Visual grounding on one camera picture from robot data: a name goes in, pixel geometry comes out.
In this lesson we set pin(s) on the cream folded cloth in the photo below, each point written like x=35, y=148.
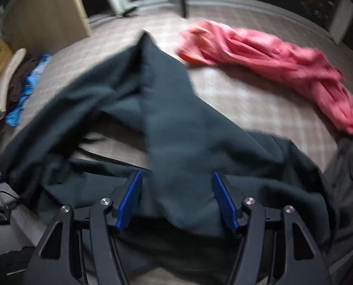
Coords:
x=6, y=77

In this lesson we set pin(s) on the pink garment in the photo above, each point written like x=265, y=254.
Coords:
x=305, y=70

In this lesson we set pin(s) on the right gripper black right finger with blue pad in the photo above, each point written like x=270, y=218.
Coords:
x=295, y=258

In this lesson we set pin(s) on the light wooden board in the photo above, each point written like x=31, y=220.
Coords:
x=44, y=26

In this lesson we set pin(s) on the dark grey garment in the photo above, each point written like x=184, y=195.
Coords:
x=339, y=174

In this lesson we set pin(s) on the plaid beige tablecloth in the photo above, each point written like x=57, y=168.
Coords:
x=249, y=100

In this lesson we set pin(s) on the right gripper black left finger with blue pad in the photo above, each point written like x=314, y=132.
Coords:
x=58, y=257

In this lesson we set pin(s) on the blue folded cloth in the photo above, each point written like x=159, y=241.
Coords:
x=13, y=117

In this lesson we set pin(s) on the dark brown folded cloth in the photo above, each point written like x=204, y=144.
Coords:
x=18, y=79

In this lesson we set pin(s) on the dark green jacket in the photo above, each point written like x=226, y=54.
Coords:
x=144, y=94

